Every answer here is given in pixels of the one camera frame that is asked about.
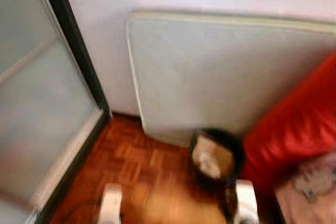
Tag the grey mattress with green piping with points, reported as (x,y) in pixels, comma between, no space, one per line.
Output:
(210,72)

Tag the pink cartoon bear blanket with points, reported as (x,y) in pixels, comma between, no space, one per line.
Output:
(310,192)

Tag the frosted glass sliding door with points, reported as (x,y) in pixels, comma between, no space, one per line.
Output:
(42,103)

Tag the brown paper bag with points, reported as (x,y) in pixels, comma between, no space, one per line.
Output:
(210,156)

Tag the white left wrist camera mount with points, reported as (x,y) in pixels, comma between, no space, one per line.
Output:
(111,203)

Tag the black waste basket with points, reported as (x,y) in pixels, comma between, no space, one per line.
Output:
(236,148)

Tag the red sofa cushion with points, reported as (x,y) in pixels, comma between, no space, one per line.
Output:
(294,124)

